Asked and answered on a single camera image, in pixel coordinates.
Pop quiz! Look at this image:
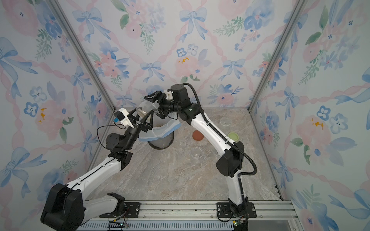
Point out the black mesh trash bin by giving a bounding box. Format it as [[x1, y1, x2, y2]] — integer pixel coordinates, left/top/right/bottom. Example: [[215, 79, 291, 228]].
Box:
[[148, 132, 174, 150]]

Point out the aluminium front rail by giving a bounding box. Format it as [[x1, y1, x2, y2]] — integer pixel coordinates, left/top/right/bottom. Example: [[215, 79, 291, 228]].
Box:
[[78, 201, 303, 231]]

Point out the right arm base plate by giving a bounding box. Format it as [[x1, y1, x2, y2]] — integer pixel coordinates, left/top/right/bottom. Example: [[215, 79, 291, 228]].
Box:
[[216, 202, 257, 218]]

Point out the glass jar with rice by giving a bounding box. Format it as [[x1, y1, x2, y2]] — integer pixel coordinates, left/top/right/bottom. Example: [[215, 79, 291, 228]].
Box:
[[190, 147, 204, 160]]

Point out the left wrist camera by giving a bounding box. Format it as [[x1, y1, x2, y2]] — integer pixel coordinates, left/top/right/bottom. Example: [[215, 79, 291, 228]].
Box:
[[113, 108, 134, 128]]

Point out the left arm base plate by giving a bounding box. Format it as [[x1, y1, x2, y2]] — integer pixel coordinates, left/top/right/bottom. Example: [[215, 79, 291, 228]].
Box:
[[99, 202, 141, 218]]

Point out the white trash bag liner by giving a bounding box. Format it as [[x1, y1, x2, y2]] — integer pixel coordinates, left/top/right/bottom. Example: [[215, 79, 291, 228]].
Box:
[[139, 113, 181, 141]]

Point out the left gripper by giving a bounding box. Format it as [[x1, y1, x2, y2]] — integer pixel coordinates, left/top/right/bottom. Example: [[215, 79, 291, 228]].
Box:
[[125, 108, 153, 153]]

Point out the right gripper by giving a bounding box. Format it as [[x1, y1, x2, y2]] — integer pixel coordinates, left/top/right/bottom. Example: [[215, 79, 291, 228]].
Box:
[[146, 90, 183, 117]]

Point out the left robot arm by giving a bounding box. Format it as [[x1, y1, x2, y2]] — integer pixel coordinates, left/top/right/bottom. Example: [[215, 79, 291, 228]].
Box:
[[40, 108, 154, 231]]

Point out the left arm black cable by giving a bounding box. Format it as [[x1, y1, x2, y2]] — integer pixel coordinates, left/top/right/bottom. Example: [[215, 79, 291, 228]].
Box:
[[96, 122, 128, 151]]

